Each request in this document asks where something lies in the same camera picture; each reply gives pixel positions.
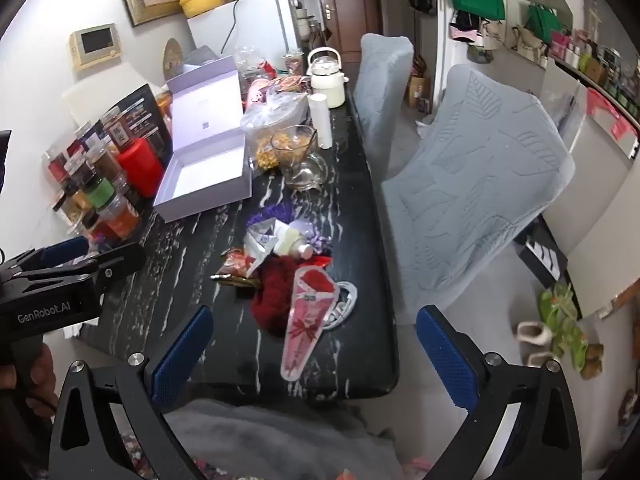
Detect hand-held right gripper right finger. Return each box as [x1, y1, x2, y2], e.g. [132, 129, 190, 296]
[415, 304, 585, 480]

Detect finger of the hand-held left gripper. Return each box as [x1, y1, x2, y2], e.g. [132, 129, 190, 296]
[0, 236, 91, 273]
[0, 242, 146, 291]

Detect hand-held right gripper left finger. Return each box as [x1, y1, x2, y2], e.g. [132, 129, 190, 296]
[47, 304, 216, 480]

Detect brown gold snack packet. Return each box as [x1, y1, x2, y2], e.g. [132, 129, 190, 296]
[214, 272, 261, 288]

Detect red yarn ball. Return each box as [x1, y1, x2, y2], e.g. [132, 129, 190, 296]
[250, 255, 301, 338]

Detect red and green snack packet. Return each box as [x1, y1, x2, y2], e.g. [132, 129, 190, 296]
[222, 249, 261, 277]

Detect white cable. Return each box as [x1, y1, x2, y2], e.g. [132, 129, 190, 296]
[320, 280, 360, 331]

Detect lavender gift box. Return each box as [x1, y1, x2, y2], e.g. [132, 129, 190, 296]
[152, 55, 253, 223]

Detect pink rose cone packet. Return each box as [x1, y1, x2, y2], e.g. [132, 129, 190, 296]
[280, 265, 341, 383]

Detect silver foil packet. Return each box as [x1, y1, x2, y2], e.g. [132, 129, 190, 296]
[244, 220, 281, 278]

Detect purple brocade drawstring pouch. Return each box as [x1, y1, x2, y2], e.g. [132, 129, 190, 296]
[245, 204, 333, 257]

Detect person's left hand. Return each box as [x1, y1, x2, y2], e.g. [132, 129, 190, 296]
[0, 346, 57, 415]

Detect cluster of spice jars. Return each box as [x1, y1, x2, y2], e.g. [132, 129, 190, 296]
[47, 120, 143, 248]

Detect beige shoe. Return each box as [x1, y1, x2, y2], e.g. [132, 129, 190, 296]
[515, 320, 551, 346]

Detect red plastic canister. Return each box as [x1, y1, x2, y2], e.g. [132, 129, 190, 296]
[116, 137, 166, 198]

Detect green sandal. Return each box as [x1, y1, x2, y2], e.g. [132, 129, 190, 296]
[537, 282, 576, 331]
[552, 327, 591, 372]

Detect person's grey trousers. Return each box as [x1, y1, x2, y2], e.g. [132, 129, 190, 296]
[165, 400, 401, 480]

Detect black striped box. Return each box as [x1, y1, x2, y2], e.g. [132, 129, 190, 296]
[520, 232, 568, 281]

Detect white foam board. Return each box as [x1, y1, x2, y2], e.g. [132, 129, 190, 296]
[62, 80, 126, 128]

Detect brown shoe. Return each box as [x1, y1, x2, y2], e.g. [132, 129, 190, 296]
[582, 342, 606, 378]

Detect black printed box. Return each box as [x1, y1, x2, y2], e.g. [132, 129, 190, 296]
[107, 84, 173, 153]

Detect white bottle with pink cap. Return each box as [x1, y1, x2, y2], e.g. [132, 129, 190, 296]
[272, 225, 313, 261]

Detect grey covered chair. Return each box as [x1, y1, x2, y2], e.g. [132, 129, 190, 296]
[352, 34, 416, 161]
[380, 65, 576, 311]

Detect glass pitcher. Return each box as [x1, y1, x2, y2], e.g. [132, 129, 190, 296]
[270, 125, 328, 191]

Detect woven straw fan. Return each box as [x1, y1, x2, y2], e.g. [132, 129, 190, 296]
[162, 37, 186, 86]

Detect clear bag with container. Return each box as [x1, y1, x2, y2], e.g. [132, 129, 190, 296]
[240, 92, 311, 146]

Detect white cabinet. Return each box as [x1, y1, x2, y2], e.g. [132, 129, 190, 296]
[542, 55, 640, 321]

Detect grey mailing bag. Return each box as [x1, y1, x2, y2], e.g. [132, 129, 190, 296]
[177, 45, 223, 78]

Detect crumpled clear plastic bag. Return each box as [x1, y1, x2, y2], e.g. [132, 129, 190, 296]
[232, 45, 273, 81]

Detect white tube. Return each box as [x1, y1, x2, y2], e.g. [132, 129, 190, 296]
[307, 92, 333, 150]

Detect cardboard box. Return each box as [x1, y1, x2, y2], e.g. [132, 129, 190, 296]
[405, 75, 433, 111]

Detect white fridge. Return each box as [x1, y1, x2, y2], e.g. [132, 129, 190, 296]
[187, 0, 303, 68]

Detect red paper sheet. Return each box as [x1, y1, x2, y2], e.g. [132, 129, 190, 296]
[585, 87, 640, 141]

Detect row of shelf bottles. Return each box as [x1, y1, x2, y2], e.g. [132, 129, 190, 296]
[547, 30, 640, 111]

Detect brown wooden door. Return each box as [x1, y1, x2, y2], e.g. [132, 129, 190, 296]
[312, 0, 383, 51]

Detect beige wall intercom panel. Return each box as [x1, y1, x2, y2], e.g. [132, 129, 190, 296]
[69, 24, 123, 72]

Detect black power cable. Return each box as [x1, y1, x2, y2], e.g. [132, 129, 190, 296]
[220, 0, 242, 53]

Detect cream bottle with handle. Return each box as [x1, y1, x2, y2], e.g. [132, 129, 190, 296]
[306, 47, 350, 108]

